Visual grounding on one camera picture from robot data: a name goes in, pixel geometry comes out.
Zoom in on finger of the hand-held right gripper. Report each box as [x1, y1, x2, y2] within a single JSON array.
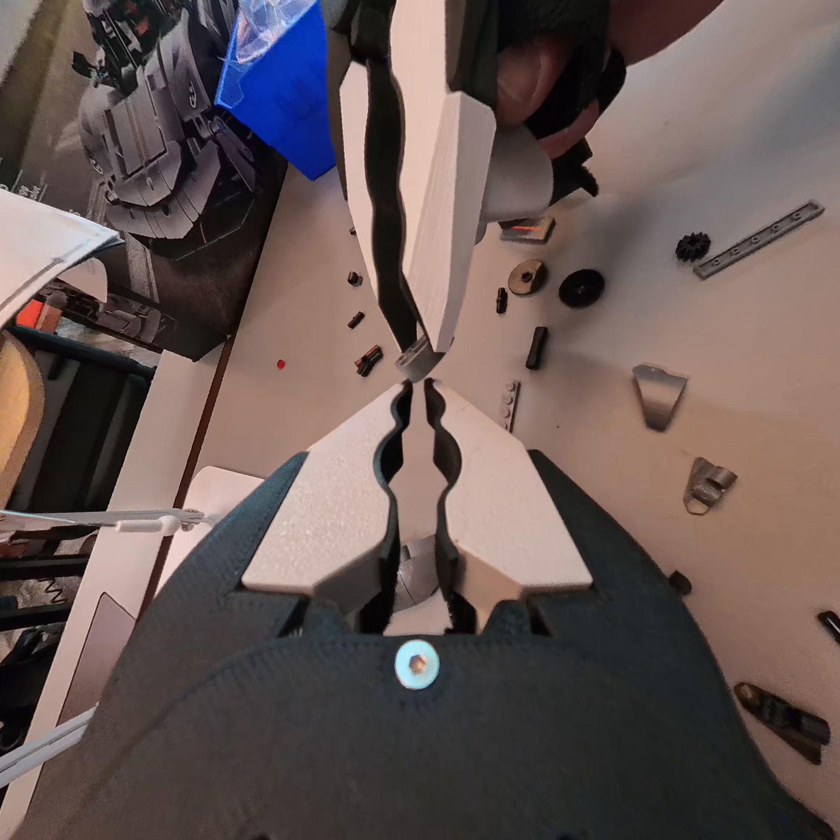
[[338, 56, 424, 357], [389, 0, 497, 355]]

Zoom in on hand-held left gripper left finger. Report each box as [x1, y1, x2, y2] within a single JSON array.
[[240, 382, 414, 632]]

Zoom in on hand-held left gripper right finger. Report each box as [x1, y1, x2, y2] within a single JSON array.
[[424, 378, 595, 632]]

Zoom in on dark grey curved lego panel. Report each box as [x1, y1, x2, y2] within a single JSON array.
[[397, 535, 439, 608]]

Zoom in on grey holed lego beam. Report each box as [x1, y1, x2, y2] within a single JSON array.
[[395, 338, 446, 382]]

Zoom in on grey red lego axle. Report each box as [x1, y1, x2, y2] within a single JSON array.
[[500, 217, 555, 244]]

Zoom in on bronze lego disc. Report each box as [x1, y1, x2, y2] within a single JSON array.
[[507, 259, 549, 296]]

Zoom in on black lego disc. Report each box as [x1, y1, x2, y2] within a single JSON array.
[[558, 269, 606, 307]]

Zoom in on lego set box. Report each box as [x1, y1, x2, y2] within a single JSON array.
[[0, 0, 290, 362]]

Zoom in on lego instruction booklet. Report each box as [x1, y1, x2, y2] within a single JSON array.
[[0, 190, 126, 329]]

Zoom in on person's right hand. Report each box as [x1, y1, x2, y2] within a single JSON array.
[[497, 0, 723, 160]]

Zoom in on blue storage bin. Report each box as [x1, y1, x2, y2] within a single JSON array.
[[215, 0, 339, 181]]

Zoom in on white book stand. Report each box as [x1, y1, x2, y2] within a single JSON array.
[[0, 259, 266, 788]]

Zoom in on clear plastic bags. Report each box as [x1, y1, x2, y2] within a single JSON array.
[[236, 0, 322, 63]]

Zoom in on dark plastic crate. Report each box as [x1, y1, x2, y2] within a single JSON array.
[[13, 325, 158, 519]]

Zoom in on grey rectangular plate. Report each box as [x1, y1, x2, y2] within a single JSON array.
[[56, 591, 139, 726]]

